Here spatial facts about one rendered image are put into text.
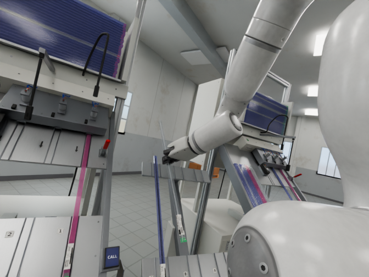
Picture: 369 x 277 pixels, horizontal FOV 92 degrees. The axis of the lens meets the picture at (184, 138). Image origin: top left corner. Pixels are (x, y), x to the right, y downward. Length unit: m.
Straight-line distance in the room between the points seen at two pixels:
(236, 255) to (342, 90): 0.18
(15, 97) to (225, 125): 0.74
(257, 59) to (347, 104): 0.27
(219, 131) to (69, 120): 0.58
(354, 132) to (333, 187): 9.67
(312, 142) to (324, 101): 9.63
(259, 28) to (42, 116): 0.74
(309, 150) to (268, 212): 9.67
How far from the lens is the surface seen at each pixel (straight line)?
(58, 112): 0.84
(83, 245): 0.68
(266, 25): 0.46
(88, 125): 0.82
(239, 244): 0.18
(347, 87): 0.23
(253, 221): 0.18
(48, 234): 0.69
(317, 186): 9.84
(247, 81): 0.47
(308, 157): 9.81
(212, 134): 0.53
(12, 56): 1.03
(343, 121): 0.23
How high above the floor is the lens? 1.15
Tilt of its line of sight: 1 degrees up
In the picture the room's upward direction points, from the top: 12 degrees clockwise
